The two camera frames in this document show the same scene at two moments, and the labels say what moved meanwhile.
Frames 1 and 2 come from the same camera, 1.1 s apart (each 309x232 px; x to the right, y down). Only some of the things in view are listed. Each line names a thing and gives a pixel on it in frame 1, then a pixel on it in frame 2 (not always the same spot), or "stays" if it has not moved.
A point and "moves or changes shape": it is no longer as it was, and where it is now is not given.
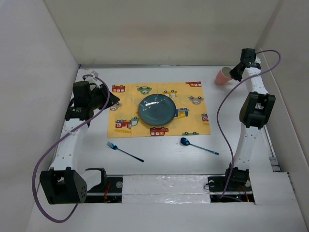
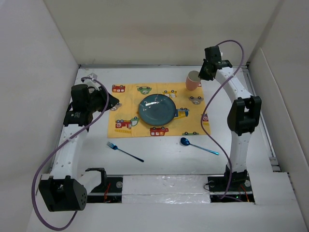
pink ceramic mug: (223, 76) moves or changes shape
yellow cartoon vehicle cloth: (190, 119) stays
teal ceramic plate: (157, 109) stays
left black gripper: (103, 91) stays
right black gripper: (234, 75) to (203, 75)
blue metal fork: (115, 147) stays
